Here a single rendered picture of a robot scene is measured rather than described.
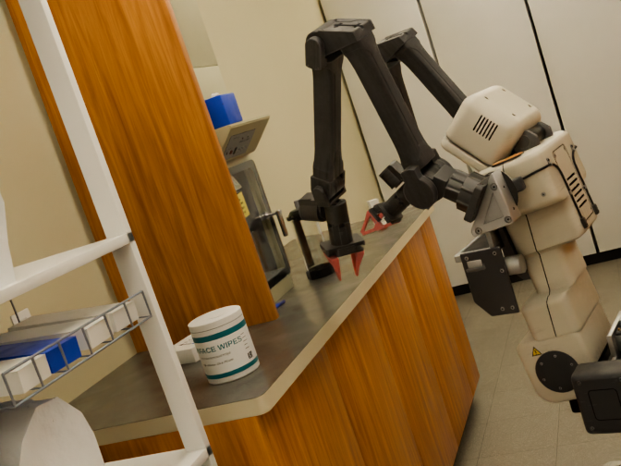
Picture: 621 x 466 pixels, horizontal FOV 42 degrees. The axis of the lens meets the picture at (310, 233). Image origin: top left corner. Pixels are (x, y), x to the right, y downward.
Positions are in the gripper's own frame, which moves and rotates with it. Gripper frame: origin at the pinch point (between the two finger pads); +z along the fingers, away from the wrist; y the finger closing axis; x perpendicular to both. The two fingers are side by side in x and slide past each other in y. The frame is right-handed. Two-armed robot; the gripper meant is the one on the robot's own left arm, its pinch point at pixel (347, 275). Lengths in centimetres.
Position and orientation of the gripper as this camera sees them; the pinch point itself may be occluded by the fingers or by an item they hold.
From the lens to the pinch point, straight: 205.1
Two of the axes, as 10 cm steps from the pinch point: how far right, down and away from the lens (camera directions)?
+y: -9.5, 2.5, -2.0
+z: 1.8, 9.3, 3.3
